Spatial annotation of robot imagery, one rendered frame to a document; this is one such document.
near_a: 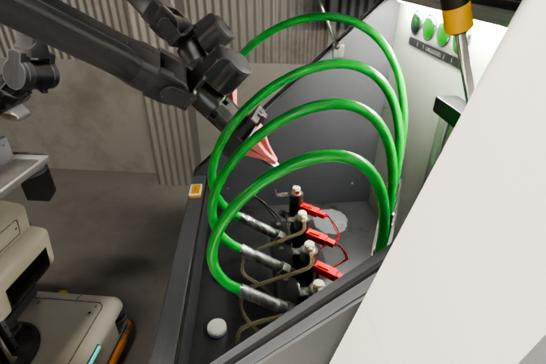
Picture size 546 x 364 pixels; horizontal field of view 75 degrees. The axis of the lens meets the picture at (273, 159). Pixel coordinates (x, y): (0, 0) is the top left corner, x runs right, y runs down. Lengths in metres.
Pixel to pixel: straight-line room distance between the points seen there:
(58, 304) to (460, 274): 1.65
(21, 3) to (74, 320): 1.32
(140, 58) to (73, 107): 2.47
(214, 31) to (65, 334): 1.27
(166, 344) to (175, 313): 0.06
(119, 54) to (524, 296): 0.54
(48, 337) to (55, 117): 1.88
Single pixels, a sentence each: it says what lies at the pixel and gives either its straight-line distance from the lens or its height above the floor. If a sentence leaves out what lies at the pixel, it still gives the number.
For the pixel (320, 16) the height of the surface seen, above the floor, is 1.41.
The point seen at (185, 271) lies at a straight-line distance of 0.77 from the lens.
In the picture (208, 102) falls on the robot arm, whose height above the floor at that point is 1.28.
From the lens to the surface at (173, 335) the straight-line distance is 0.68.
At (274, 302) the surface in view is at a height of 1.07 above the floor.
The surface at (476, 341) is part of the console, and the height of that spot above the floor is 1.30.
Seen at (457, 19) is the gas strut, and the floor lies 1.46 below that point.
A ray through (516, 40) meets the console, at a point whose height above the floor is 1.45.
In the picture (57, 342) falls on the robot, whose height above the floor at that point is 0.28.
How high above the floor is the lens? 1.50
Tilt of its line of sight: 29 degrees down
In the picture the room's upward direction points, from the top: straight up
